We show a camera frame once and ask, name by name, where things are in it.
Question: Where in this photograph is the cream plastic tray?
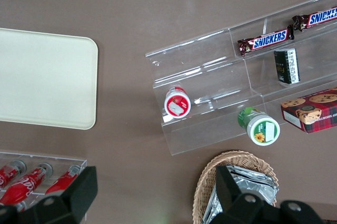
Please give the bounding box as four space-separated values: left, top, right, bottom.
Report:
0 27 99 131

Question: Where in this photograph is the Snickers chocolate bar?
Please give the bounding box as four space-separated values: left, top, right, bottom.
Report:
291 6 337 33
236 27 295 56

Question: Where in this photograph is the red tartan cookie box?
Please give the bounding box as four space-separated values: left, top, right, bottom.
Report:
280 87 337 134

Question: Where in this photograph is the green lidded cup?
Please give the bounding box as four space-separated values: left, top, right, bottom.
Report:
237 106 281 147

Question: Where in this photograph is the red lidded cup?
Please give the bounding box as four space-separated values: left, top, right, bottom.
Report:
163 86 192 119

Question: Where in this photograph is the light wicker basket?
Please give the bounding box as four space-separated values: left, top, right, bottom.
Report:
193 150 279 224

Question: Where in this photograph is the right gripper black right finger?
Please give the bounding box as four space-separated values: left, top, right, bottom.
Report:
214 165 280 224

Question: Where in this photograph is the clear acrylic bottle rack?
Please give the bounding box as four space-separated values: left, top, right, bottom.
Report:
0 149 88 224

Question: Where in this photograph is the red Coca-Cola bottle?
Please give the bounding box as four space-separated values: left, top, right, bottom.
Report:
0 159 27 190
0 162 54 206
45 164 83 196
13 199 28 213

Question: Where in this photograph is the silver foil pack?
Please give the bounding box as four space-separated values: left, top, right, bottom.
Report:
202 164 280 224

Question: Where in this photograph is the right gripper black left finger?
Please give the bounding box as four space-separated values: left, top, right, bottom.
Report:
26 165 98 224

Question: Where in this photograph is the clear acrylic tiered shelf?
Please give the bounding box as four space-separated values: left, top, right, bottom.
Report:
144 0 337 156

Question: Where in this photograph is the small black box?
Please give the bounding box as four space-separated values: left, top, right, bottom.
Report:
273 47 301 85

